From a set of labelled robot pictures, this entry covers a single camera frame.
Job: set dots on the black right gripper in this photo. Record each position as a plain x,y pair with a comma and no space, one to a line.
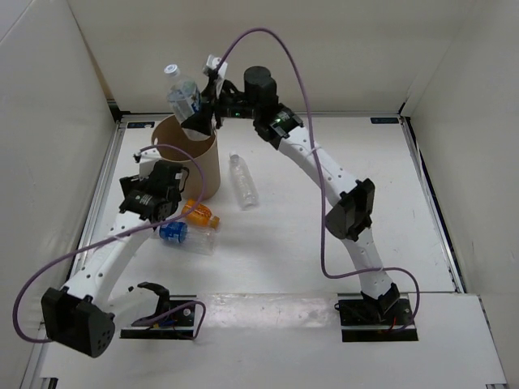
201,121

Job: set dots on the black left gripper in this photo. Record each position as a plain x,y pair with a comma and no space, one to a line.
131,183

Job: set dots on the blue Pocari Sweat bottle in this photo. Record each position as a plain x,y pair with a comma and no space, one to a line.
188,237

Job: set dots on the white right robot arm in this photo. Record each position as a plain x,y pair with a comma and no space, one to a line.
348,201

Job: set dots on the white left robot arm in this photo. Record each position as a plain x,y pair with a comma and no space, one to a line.
78,314

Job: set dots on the brown cylindrical paper bin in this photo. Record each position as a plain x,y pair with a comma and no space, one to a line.
205,154

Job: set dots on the left blue corner sticker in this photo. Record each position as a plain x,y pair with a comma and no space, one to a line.
140,125

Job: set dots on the blue corner sticker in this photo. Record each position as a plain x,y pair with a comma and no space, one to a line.
140,125
384,120

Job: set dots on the orange juice bottle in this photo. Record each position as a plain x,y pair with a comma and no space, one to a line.
200,215

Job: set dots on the clear unlabelled plastic bottle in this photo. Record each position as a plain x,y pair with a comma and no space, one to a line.
243,184

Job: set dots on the right blue corner sticker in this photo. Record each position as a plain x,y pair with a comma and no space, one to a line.
384,120

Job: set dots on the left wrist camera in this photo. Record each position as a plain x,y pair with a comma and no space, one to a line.
148,158

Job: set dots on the left aluminium table rail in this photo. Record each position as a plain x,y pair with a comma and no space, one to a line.
88,236

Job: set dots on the aluminium table rail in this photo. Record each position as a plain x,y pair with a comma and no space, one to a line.
88,236
433,204
320,114

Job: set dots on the rear aluminium table rail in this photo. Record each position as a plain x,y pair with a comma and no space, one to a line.
320,114

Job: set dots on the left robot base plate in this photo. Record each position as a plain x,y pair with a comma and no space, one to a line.
173,318

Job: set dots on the right aluminium table rail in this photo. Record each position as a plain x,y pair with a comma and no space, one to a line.
433,204

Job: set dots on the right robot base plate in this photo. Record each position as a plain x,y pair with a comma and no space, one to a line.
361,324

